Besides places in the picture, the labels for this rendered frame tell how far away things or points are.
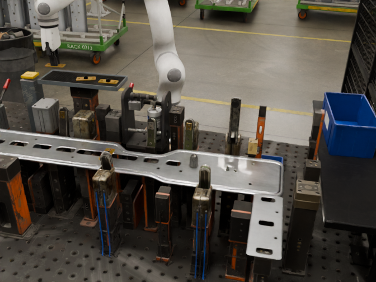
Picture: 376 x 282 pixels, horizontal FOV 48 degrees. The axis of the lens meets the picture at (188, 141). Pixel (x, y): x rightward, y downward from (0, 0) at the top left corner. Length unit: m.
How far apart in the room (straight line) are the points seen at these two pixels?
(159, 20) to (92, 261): 1.02
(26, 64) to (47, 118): 2.67
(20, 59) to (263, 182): 3.32
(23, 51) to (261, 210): 3.41
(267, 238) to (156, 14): 1.08
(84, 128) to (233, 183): 0.67
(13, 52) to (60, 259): 2.97
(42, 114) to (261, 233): 1.03
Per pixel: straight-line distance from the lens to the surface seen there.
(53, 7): 1.79
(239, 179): 1.50
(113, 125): 1.76
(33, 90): 2.04
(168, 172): 1.52
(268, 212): 1.37
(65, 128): 1.82
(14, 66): 4.43
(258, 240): 1.27
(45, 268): 1.66
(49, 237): 1.77
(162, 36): 1.92
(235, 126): 1.62
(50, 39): 1.88
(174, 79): 1.91
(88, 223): 1.80
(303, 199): 1.39
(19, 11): 6.31
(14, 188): 1.68
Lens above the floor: 1.85
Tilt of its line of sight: 30 degrees down
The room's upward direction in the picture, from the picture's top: 1 degrees clockwise
